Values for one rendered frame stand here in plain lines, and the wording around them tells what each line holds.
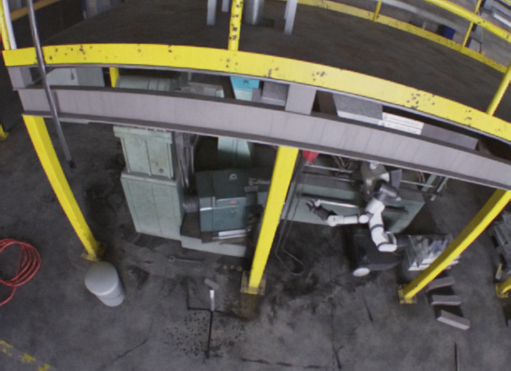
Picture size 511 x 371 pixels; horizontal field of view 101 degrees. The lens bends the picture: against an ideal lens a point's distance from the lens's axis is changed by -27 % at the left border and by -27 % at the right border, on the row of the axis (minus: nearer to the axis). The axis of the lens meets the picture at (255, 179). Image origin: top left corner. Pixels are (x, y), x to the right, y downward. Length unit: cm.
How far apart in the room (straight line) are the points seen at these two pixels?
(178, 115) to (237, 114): 31
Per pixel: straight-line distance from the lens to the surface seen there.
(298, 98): 136
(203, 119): 152
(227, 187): 236
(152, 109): 158
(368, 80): 135
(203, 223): 247
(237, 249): 288
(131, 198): 280
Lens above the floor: 257
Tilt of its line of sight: 44 degrees down
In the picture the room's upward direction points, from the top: 9 degrees clockwise
